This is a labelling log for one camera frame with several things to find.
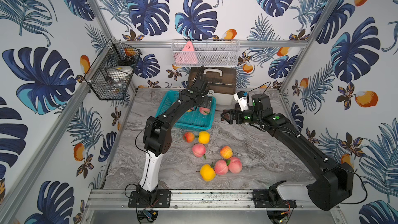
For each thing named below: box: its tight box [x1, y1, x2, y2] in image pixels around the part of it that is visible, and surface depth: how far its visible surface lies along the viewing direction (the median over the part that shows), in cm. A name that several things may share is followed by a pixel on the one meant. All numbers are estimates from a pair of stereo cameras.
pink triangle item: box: [181, 40, 196, 52], surface depth 90 cm
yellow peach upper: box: [197, 130, 211, 145], surface depth 92 cm
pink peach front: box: [214, 159, 229, 176], surface depth 81 cm
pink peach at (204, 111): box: [199, 107, 211, 116], surface depth 105 cm
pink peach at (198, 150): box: [191, 143, 207, 158], surface depth 86 cm
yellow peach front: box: [200, 163, 216, 182], surface depth 79 cm
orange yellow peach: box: [220, 145, 233, 160], surface depth 87 cm
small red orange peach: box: [183, 131, 195, 143], surface depth 92 cm
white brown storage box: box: [187, 66, 237, 106], surface depth 103 cm
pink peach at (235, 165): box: [228, 156, 243, 174], surface depth 81 cm
